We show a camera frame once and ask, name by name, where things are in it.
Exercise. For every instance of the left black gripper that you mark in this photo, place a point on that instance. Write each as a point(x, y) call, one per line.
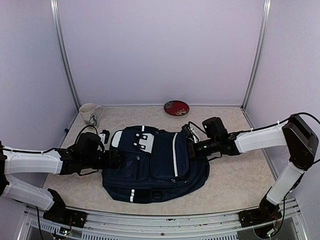
point(116, 163)

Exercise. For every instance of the white paper cup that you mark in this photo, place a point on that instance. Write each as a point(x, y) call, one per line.
point(91, 114)

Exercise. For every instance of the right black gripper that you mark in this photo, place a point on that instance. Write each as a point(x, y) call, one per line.
point(192, 151)

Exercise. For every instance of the left corner aluminium post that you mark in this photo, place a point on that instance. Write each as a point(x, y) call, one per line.
point(54, 5)

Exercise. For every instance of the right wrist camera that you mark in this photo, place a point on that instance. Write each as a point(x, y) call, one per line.
point(190, 133)

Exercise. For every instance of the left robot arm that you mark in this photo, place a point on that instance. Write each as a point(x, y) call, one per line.
point(88, 152)

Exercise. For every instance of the right corner aluminium post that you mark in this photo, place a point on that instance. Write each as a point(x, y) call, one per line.
point(258, 53)

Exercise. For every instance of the navy blue backpack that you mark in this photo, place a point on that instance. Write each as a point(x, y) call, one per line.
point(155, 166)

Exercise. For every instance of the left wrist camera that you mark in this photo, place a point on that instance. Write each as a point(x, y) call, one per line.
point(104, 138)

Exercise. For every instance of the red floral plate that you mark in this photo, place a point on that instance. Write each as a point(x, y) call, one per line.
point(176, 108)

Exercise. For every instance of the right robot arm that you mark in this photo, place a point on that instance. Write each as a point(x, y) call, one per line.
point(292, 132)

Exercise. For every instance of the corner aluminium post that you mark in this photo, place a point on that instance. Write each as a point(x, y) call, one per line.
point(258, 53)
point(54, 5)

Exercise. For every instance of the metal frame rail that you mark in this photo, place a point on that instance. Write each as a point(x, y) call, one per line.
point(100, 225)

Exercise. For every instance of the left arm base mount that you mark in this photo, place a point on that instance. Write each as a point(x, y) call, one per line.
point(58, 213)

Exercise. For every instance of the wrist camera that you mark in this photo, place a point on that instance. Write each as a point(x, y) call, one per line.
point(190, 133)
point(104, 138)

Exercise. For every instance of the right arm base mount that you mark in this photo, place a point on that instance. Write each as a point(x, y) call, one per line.
point(265, 212)

